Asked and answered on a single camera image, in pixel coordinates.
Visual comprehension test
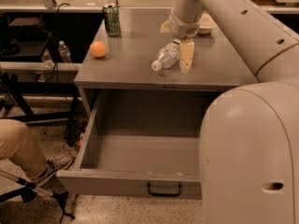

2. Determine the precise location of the small water bottle on shelf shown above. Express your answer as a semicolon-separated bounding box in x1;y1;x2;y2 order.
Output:
58;40;72;64

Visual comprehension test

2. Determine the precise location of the black drawer handle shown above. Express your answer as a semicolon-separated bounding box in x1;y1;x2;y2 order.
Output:
147;183;182;198

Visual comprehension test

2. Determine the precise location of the dark side table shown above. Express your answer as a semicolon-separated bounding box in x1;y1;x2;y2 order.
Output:
0;14;53;63

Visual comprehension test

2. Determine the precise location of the white bowl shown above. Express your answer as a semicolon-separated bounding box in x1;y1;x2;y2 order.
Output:
198;13;217;35

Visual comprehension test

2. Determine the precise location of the open grey top drawer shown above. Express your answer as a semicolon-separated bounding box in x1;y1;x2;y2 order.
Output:
58;90;216;199

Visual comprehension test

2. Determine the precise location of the person's leg in khaki trousers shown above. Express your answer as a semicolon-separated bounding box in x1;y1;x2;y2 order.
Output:
0;119;48;179

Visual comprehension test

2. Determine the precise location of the orange ball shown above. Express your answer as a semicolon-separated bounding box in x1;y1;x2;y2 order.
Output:
90;41;107;58

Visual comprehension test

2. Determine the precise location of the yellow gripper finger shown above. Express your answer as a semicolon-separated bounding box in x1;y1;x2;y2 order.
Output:
160;21;170;34
179;38;194;74

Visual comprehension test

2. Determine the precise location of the grey sneaker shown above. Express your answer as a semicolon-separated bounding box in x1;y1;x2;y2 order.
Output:
31;154;74;187

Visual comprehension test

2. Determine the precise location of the black cable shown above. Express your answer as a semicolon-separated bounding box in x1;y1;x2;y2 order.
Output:
36;2;71;83

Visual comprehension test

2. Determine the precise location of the grey cabinet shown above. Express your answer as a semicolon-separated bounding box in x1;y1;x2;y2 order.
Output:
75;7;257;127

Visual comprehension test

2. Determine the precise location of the black tripod stand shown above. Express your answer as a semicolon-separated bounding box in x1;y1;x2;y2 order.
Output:
0;170;75;224

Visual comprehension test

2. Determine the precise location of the green drink can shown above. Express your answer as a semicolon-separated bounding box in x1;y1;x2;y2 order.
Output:
103;3;121;36

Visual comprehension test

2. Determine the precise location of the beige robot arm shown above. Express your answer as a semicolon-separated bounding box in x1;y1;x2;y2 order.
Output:
169;0;299;224

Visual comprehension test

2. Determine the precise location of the clear blue-label plastic bottle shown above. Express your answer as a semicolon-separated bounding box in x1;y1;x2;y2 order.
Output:
151;39;180;71

